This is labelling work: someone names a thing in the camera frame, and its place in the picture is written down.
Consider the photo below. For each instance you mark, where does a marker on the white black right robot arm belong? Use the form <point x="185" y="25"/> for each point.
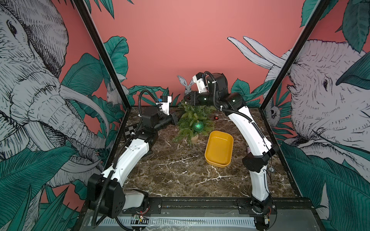
<point x="212" y="89"/>

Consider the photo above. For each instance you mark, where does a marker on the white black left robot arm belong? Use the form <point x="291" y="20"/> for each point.
<point x="105" y="193"/>

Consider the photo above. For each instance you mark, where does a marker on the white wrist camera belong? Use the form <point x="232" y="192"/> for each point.
<point x="199" y="81"/>
<point x="164" y="104"/>

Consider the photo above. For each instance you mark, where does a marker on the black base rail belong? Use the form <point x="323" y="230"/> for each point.
<point x="157" y="205"/>

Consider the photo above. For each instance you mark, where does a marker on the green glitter ball ornament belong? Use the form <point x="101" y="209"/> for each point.
<point x="198" y="126"/>

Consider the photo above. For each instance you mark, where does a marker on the yellow plastic tray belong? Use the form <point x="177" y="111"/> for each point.
<point x="219" y="149"/>

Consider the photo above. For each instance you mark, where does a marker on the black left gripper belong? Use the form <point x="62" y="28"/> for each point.
<point x="173" y="118"/>

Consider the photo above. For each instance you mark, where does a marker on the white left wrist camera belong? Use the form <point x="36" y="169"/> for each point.
<point x="164" y="104"/>

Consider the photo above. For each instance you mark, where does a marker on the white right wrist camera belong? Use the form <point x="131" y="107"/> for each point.
<point x="199" y="81"/>

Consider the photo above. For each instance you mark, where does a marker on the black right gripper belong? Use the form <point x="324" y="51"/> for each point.
<point x="195" y="96"/>

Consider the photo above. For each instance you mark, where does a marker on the black white checkerboard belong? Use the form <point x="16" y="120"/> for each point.
<point x="129" y="132"/>

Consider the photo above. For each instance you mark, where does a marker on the black corner frame post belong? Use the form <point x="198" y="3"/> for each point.
<point x="306" y="32"/>
<point x="93" y="32"/>

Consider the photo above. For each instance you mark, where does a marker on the white slotted cable duct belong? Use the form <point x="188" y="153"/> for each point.
<point x="162" y="222"/>

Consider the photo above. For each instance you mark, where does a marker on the small green christmas tree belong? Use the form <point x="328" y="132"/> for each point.
<point x="195" y="121"/>

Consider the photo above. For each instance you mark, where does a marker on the black corner frame post right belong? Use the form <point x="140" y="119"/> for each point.
<point x="306" y="32"/>

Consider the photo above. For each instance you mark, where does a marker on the black corner frame post left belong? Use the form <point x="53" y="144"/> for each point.
<point x="93" y="32"/>

